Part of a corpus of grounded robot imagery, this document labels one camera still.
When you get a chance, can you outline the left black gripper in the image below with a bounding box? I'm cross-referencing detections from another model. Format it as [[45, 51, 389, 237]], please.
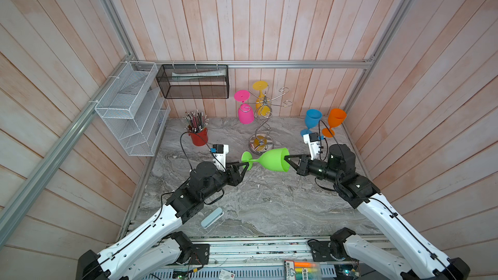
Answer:
[[201, 161, 249, 200]]

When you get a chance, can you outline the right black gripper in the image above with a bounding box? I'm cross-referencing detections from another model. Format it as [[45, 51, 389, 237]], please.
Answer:
[[284, 153, 340, 185]]

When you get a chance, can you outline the green wine glass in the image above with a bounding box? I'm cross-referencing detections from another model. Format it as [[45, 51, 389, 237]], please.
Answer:
[[241, 148, 290, 172]]

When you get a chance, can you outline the blue wine glass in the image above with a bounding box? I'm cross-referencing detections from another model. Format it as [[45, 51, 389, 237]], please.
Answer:
[[300, 109, 323, 136]]

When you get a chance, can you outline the orange wine glass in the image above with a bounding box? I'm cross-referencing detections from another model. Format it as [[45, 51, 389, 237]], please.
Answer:
[[322, 108, 347, 137]]

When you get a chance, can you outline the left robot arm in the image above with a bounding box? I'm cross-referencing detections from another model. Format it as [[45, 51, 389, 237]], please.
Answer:
[[75, 162, 251, 279]]

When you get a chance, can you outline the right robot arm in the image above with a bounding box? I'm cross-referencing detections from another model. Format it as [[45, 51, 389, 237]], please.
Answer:
[[285, 144, 470, 279]]

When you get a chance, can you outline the chrome wine glass rack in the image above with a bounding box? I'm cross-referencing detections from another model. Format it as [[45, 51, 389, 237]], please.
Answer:
[[248, 87, 289, 155]]

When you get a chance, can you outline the pink wine glass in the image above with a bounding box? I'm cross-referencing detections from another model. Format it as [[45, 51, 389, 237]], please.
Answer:
[[234, 90, 254, 124]]

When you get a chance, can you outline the yellow wine glass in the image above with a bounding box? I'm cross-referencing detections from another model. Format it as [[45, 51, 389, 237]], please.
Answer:
[[253, 80, 272, 118]]

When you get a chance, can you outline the red pencil cup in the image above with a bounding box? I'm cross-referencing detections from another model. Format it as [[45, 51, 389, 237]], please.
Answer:
[[188, 128, 208, 146]]

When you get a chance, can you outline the light blue case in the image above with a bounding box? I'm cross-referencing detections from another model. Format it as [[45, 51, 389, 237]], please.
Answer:
[[201, 207, 224, 229]]

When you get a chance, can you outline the bundle of pencils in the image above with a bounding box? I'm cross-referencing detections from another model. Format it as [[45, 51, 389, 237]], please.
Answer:
[[184, 110, 208, 134]]

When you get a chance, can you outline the highlighter marker box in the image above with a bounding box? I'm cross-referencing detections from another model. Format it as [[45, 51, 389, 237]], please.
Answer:
[[283, 260, 322, 280]]

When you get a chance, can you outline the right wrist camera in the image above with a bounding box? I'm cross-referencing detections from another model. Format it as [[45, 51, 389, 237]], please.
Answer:
[[303, 132, 324, 160]]

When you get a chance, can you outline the black mesh wall basket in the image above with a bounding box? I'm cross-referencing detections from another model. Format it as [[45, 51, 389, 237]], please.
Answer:
[[156, 64, 230, 99]]

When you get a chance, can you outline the white mesh wall shelf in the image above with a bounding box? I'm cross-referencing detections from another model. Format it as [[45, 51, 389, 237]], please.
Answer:
[[95, 61, 171, 157]]

